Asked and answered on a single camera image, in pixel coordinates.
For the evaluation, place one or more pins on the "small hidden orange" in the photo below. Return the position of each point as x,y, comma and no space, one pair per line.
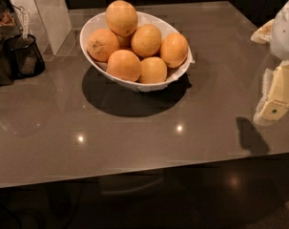
124,41

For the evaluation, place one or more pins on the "clear acrylic stand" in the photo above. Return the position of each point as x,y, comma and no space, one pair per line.
49,22

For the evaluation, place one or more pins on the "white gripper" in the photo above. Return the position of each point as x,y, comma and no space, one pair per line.
284,35

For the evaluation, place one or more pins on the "dark appliance at left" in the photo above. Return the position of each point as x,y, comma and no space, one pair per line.
8,28

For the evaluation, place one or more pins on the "white ceramic bowl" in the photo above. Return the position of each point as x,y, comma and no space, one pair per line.
99,22

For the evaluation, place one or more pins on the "black mesh cup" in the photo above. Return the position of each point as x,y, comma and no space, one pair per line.
27,60

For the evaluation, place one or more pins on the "white tag utensil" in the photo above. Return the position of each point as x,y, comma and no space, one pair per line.
24,17

